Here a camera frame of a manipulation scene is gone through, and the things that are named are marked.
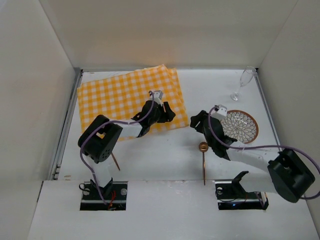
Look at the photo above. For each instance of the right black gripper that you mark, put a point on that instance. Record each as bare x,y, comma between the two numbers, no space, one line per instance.
203,120

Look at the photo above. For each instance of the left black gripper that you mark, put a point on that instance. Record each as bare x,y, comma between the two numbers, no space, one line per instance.
163,113

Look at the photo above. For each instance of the yellow white checkered cloth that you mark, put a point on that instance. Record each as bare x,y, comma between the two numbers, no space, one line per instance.
122,96

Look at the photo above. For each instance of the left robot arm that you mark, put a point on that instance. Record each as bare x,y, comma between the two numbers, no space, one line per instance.
99,139

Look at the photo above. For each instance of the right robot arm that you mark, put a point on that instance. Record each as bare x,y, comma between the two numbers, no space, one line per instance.
284,172

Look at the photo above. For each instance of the copper spoon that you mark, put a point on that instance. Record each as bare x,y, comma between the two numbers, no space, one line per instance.
203,148

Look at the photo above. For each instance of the patterned ceramic plate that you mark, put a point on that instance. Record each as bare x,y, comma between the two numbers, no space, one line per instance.
241,126

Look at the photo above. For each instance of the clear champagne flute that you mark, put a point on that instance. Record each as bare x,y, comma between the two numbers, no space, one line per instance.
247,75

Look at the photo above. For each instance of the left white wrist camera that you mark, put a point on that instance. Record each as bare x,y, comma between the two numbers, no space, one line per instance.
156,96

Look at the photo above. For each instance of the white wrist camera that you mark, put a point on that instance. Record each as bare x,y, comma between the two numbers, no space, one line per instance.
156,96
219,112

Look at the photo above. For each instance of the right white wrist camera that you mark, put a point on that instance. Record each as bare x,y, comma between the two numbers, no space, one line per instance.
219,112

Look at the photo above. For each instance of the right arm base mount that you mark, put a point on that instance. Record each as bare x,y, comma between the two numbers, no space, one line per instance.
232,196

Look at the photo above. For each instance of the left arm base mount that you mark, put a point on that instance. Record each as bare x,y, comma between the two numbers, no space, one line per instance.
114,197

